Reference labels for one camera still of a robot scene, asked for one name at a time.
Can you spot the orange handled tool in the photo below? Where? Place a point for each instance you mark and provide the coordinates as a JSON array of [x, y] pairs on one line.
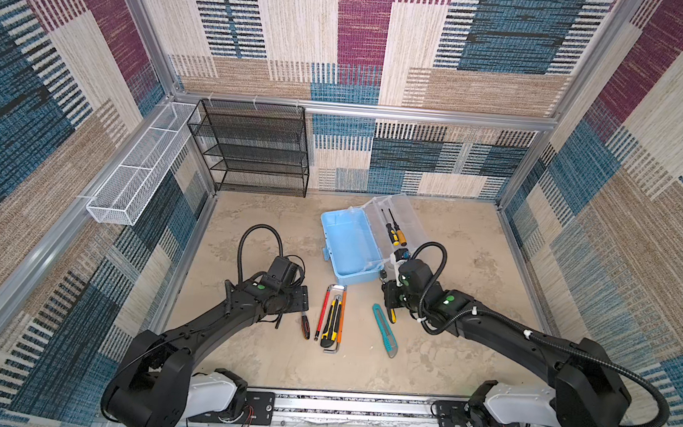
[[342, 317]]

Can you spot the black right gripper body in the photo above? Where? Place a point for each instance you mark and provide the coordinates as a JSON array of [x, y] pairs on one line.
[[396, 296]]

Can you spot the teal utility knife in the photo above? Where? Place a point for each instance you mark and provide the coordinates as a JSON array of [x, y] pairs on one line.
[[388, 338]]

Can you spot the white wire mesh basket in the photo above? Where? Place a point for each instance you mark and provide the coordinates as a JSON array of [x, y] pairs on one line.
[[122, 199]]

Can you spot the black mesh shelf rack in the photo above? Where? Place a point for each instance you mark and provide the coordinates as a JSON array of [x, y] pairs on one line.
[[247, 147]]

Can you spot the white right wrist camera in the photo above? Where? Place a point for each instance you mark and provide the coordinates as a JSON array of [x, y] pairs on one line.
[[401, 255]]

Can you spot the yellow black utility knife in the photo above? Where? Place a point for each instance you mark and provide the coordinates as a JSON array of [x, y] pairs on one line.
[[328, 338]]

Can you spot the light blue plastic tool box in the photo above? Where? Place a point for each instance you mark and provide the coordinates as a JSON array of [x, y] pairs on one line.
[[357, 242]]

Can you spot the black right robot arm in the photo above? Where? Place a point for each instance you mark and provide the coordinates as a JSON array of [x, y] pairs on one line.
[[587, 392]]

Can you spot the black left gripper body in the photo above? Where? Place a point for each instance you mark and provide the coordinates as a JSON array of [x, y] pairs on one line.
[[297, 299]]

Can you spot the ratchet wrench dark handle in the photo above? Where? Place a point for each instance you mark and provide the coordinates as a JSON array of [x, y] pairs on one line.
[[305, 326]]

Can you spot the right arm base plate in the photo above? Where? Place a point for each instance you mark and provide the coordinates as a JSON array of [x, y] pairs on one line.
[[453, 413]]

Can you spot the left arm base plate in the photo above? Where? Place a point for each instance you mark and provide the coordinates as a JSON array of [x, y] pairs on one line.
[[259, 408]]

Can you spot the orange handled screwdriver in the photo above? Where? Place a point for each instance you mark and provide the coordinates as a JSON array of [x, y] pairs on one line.
[[398, 232]]

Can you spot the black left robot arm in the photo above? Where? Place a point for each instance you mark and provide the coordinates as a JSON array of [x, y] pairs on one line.
[[154, 386]]

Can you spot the black handled screwdriver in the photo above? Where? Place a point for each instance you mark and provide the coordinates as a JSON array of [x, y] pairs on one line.
[[392, 234]]

